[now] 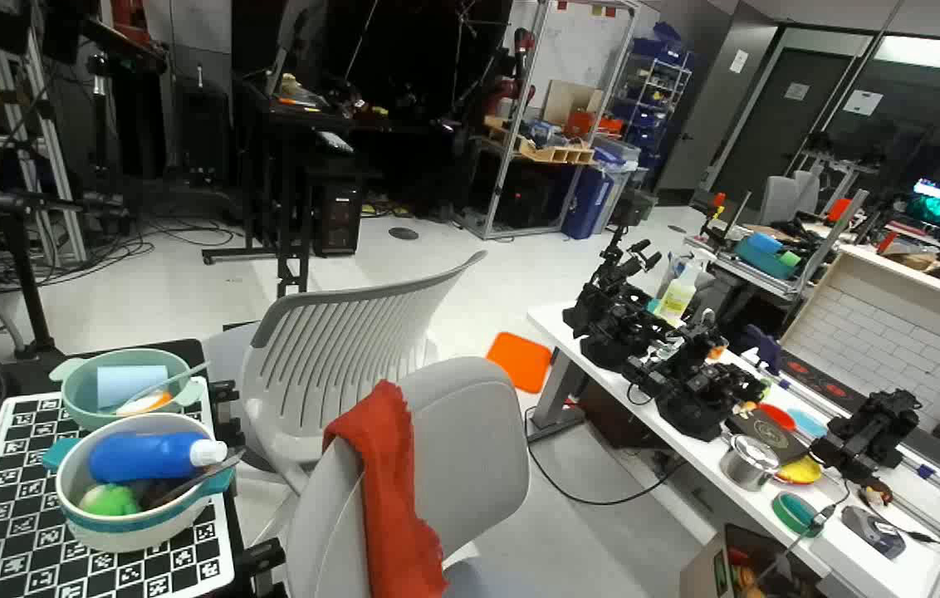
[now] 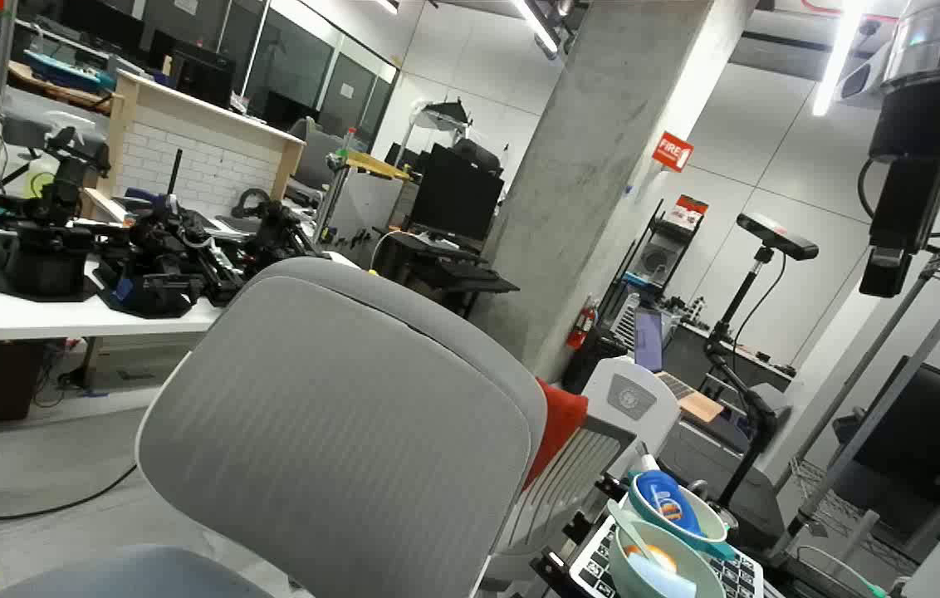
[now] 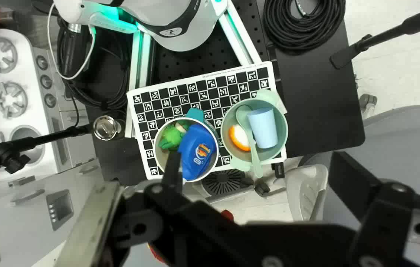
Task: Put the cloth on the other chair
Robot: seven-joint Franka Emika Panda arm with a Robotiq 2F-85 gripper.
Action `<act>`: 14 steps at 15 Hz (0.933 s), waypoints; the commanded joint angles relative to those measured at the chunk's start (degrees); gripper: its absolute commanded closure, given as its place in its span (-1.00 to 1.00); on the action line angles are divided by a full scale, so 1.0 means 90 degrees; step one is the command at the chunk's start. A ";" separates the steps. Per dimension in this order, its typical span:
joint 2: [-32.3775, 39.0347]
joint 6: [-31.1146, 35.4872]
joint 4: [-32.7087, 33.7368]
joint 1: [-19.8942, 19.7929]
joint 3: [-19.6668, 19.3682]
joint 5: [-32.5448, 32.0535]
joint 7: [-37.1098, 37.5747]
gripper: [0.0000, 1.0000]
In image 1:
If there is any black equipment rack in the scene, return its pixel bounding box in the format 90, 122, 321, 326
204, 78, 351, 295

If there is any green ball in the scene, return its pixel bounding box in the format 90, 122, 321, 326
80, 485, 141, 515

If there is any metal shelving unit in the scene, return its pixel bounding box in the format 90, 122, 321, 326
0, 0, 85, 267

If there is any grey fabric office chair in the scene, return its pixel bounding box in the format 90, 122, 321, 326
279, 358, 531, 598

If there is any small metal pot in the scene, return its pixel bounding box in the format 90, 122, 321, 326
722, 436, 780, 491

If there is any orange floor marker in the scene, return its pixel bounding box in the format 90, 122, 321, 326
488, 334, 552, 392

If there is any white slatted plastic chair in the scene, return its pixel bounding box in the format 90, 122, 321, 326
204, 253, 483, 471

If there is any green round lid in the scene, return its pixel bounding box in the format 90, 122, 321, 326
772, 491, 820, 540

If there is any blue recycling bin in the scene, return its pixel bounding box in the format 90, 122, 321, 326
563, 169, 611, 240

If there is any blue plastic bottle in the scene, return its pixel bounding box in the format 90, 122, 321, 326
85, 432, 228, 485

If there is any far teal bowl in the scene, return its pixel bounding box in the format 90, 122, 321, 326
49, 348, 205, 429

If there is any white long workbench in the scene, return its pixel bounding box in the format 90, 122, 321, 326
526, 298, 940, 598

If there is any teal storage box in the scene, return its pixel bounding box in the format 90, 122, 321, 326
734, 232, 800, 278

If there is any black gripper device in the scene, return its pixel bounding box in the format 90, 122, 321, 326
810, 388, 920, 485

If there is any black camera rig pile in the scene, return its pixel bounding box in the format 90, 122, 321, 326
563, 232, 763, 441

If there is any checkerboard marker tray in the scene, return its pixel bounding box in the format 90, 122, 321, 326
0, 392, 237, 598

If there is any yellow toy plate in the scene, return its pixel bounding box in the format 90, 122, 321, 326
779, 455, 823, 485

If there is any grey mouse-like object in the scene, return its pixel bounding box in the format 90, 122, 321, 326
839, 504, 908, 557

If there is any near teal-rimmed bowl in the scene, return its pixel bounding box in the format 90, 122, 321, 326
52, 413, 238, 553

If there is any white brick-pattern panel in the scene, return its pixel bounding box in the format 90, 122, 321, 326
780, 253, 940, 426

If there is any orange-red cloth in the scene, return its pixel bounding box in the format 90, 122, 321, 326
321, 380, 445, 598

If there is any black floor cable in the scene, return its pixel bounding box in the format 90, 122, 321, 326
521, 406, 681, 512

